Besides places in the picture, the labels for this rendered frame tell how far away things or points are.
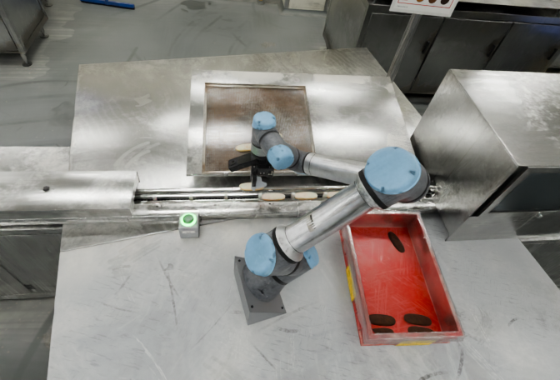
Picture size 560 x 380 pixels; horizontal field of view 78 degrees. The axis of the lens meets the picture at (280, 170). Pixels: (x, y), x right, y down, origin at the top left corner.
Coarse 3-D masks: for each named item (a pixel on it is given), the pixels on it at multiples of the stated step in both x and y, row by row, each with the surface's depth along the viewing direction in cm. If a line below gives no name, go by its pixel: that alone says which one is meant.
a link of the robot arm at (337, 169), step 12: (300, 156) 114; (312, 156) 113; (324, 156) 111; (288, 168) 116; (300, 168) 115; (312, 168) 111; (324, 168) 108; (336, 168) 106; (348, 168) 104; (360, 168) 102; (336, 180) 108; (348, 180) 104
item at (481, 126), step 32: (448, 96) 141; (480, 96) 130; (512, 96) 133; (544, 96) 135; (416, 128) 166; (448, 128) 141; (480, 128) 124; (512, 128) 120; (544, 128) 122; (448, 160) 142; (480, 160) 124; (512, 160) 110; (544, 160) 111; (448, 192) 142; (480, 192) 124; (448, 224) 142; (480, 224) 136; (512, 224) 139; (544, 224) 142
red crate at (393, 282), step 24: (360, 240) 139; (384, 240) 141; (408, 240) 142; (360, 264) 133; (384, 264) 134; (408, 264) 135; (384, 288) 127; (408, 288) 129; (384, 312) 122; (408, 312) 123; (432, 312) 124; (360, 336) 115
